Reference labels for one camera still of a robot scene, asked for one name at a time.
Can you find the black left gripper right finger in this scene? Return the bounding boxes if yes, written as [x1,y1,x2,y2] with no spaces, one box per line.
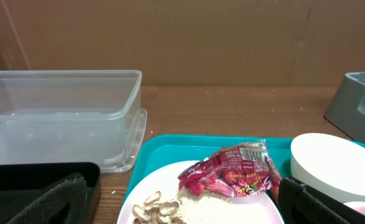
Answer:
[278,177,365,224]

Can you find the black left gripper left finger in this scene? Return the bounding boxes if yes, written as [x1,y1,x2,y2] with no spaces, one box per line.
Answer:
[8,172,87,224]

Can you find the white bowl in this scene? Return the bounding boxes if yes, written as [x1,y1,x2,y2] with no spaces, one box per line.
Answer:
[290,133,365,203]

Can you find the red snack wrapper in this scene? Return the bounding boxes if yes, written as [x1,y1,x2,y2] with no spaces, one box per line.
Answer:
[178,139,282,197]

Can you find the grey dishwasher rack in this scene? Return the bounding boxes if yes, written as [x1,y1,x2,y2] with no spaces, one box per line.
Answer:
[324,72,365,143]

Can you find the pink plate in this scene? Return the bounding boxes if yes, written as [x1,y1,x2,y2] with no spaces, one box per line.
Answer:
[117,161,284,224]

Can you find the black plastic bin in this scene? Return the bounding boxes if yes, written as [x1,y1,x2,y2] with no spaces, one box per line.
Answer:
[0,162,101,224]

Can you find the pile of peanut shells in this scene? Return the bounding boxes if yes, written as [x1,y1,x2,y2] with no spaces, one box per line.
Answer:
[131,191,186,224]

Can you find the pile of white rice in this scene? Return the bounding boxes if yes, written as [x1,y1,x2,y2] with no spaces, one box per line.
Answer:
[176,188,232,224]

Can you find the clear plastic storage bin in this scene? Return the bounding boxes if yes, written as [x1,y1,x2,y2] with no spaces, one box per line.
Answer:
[0,70,147,172]

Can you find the teal plastic tray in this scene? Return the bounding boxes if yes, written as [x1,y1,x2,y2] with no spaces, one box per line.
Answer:
[120,134,365,224]

